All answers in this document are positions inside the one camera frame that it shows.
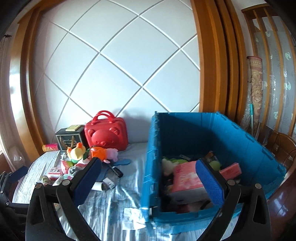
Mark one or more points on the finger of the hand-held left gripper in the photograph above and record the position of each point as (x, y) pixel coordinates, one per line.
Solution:
(19, 173)

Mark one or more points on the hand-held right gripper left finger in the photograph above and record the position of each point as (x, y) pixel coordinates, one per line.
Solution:
(85, 183)

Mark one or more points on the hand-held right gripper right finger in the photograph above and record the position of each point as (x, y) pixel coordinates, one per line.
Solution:
(210, 183)

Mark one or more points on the large pink tissue pack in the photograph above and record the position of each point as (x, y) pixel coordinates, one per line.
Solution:
(185, 176)

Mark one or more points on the blue plastic storage crate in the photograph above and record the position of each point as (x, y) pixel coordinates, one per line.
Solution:
(157, 143)

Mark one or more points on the grey plush toy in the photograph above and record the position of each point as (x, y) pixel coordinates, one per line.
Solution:
(75, 171)

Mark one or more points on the small white box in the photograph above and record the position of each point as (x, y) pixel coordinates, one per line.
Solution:
(109, 183)

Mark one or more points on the yellow plush duck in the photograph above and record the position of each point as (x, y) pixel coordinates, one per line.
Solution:
(76, 153)

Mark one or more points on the small black case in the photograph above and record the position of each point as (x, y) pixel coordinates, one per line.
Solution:
(116, 171)

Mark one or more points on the orange and pink plush pig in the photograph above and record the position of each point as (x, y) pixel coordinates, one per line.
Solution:
(101, 153)

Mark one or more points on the grey striped bedsheet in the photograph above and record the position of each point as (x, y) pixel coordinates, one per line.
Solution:
(111, 208)

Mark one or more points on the pink and yellow can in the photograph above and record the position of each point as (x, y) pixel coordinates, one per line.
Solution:
(49, 147)

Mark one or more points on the beige plush toy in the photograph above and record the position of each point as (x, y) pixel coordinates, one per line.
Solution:
(167, 166)

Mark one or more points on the black gift box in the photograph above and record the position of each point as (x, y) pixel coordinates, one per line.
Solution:
(67, 140)

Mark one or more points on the red bear suitcase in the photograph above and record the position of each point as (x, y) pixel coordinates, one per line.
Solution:
(106, 134)

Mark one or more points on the small yellow-green box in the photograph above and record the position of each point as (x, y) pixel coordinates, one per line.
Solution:
(72, 128)

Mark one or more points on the white crumpled paper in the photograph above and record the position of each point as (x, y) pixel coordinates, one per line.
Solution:
(136, 217)

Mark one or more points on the wooden chair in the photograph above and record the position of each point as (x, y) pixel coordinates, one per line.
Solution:
(282, 146)

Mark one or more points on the rolled patterned carpet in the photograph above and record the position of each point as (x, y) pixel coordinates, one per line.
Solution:
(255, 88)

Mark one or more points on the wooden bed headboard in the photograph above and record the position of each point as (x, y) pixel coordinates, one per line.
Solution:
(215, 58)

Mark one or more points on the wooden slatted screen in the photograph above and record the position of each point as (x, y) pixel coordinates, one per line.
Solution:
(275, 58)

